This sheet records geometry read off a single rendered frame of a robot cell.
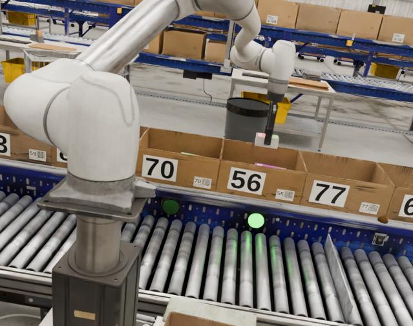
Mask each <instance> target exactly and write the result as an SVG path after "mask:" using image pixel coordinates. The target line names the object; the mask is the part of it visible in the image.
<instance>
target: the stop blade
mask: <svg viewBox="0 0 413 326"><path fill-rule="evenodd" d="M324 254H325V256H326V260H327V263H328V267H329V270H330V273H331V277H332V281H333V283H334V287H335V291H336V294H337V298H338V300H339V304H340V307H341V311H342V314H343V318H344V322H345V324H348V320H349V318H350V315H351V312H352V309H353V307H354V305H353V303H352V299H351V297H350V293H349V291H348V287H347V285H346V281H345V279H344V276H343V272H342V270H341V267H340V264H339V261H338V258H337V255H336V253H335V249H334V246H333V243H332V240H331V237H330V234H328V236H327V239H326V243H325V246H324Z"/></svg>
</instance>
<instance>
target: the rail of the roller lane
mask: <svg viewBox="0 0 413 326"><path fill-rule="evenodd" d="M0 290H2V291H6V292H13V293H18V294H25V295H29V296H36V297H40V298H48V299H52V274H45V273H41V272H33V271H29V270H21V269H18V268H10V267H6V266H0ZM171 296H173V297H177V298H182V299H188V300H191V301H196V302H200V303H205V304H209V305H214V306H218V307H223V308H227V309H232V310H237V311H241V312H247V313H250V314H255V315H257V321H256V326H355V325H348V324H343V323H336V322H332V321H324V320H317V319H313V318H306V317H302V316H294V315H290V314H283V313H278V312H271V311H266V310H259V309H252V308H248V307H241V306H236V305H229V304H225V303H217V302H213V301H206V300H201V299H195V298H187V297H183V296H175V295H171V294H164V293H159V292H152V291H148V290H140V289H139V293H138V308H137V314H142V315H146V316H154V317H157V316H161V317H163V316H164V314H165V311H166V308H167V305H168V303H169V300H170V298H171Z"/></svg>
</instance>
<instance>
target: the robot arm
mask: <svg viewBox="0 0 413 326"><path fill-rule="evenodd" d="M197 11H206V12H214V13H218V14H225V15H226V16H227V17H228V18H229V19H230V20H232V21H234V22H235V23H236V24H238V25H240V26H241V27H242V29H241V31H240V32H239V33H238V35H237V37H236V38H235V45H234V46H233V47H232V49H231V52H230V58H231V60H232V62H233V63H234V64H235V65H237V66H239V67H241V68H243V69H247V70H251V71H259V72H265V73H266V74H269V78H268V84H267V90H268V93H267V97H266V98H267V100H269V101H271V102H270V103H269V109H268V117H267V120H266V122H267V123H266V127H265V131H264V134H265V138H264V144H266V145H270V144H271V138H272V134H273V130H274V125H275V119H276V115H277V111H278V108H279V106H278V104H277V103H278V102H283V101H284V95H285V93H286V92H287V88H288V84H289V82H290V77H291V75H292V72H293V68H294V65H295V53H296V50H295V45H294V44H293V43H292V42H290V41H284V40H278V41H277V42H276V43H275V44H274V46H273V48H272V49H268V48H265V47H263V46H262V45H260V44H258V43H256V42H254V41H253V39H255V38H256V37H257V35H258V34H259V32H260V28H261V22H260V17H259V14H258V12H257V8H256V6H255V2H254V0H143V1H142V2H141V3H140V4H139V5H138V6H136V7H135V8H134V9H133V10H131V11H130V12H129V13H128V14H127V15H126V16H125V17H123V18H122V19H121V20H120V21H118V22H117V23H116V24H115V25H114V26H113V27H112V28H110V29H109V30H108V31H107V32H106V33H104V35H102V36H101V37H100V38H99V39H98V40H96V41H95V42H94V43H93V44H92V45H91V46H90V47H89V48H87V49H86V50H85V51H83V52H82V53H81V54H80V55H79V56H78V57H77V58H76V59H74V60H72V59H67V58H61V59H58V60H56V61H54V62H52V63H50V64H48V65H47V66H44V67H42V68H40V69H38V70H36V71H34V72H31V73H27V74H23V75H22V76H20V77H18V78H17V79H15V80H14V81H13V82H12V83H11V84H10V85H9V86H8V88H7V89H6V91H5V95H4V99H3V102H4V107H5V111H6V113H7V114H8V116H9V117H10V119H11V120H12V121H13V123H14V124H15V125H16V126H17V128H18V129H19V130H20V131H21V132H23V133H24V134H26V135H28V136H29V137H31V138H33V139H35V140H37V141H39V142H42V143H44V144H47V145H50V146H54V147H57V148H58V149H59V150H60V151H61V152H62V153H63V155H65V156H66V157H67V167H68V169H67V180H66V181H65V182H64V183H63V184H62V185H61V186H60V187H59V188H58V189H56V190H54V191H52V192H51V193H50V194H49V200H50V201H51V202H64V203H71V204H79V205H84V206H92V207H97V208H105V209H110V210H114V211H117V212H121V213H127V212H130V211H131V208H132V202H133V201H134V199H135V198H150V197H155V196H156V195H155V193H156V189H157V187H156V186H154V185H152V184H148V183H146V180H145V179H144V178H142V177H135V171H136V162H137V158H138V149H139V141H140V111H139V107H138V101H137V98H136V95H135V92H134V89H133V87H132V85H131V84H130V83H129V82H128V81H127V80H126V79H125V78H124V77H122V76H119V75H117V73H119V72H120V71H121V70H122V69H123V68H124V66H126V64H128V63H129V62H130V61H131V60H132V59H133V58H134V57H135V56H136V55H137V54H138V53H139V52H141V51H142V50H143V49H144V48H145V47H146V46H147V45H148V44H149V43H150V42H151V41H152V40H153V39H154V38H155V37H156V36H157V35H159V33H161V31H162V30H163V29H164V28H165V27H167V26H168V25H169V24H170V23H171V22H172V21H178V20H181V19H182V18H184V17H187V16H189V15H191V14H194V13H196V12H197Z"/></svg>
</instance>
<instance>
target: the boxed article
mask: <svg viewBox="0 0 413 326"><path fill-rule="evenodd" d="M264 138H265V134H264V133H257V134H256V138H255V145H256V146H261V147H269V148H274V149H277V147H278V143H279V136H277V135H272V138H271V144H270V145H266V144H264Z"/></svg>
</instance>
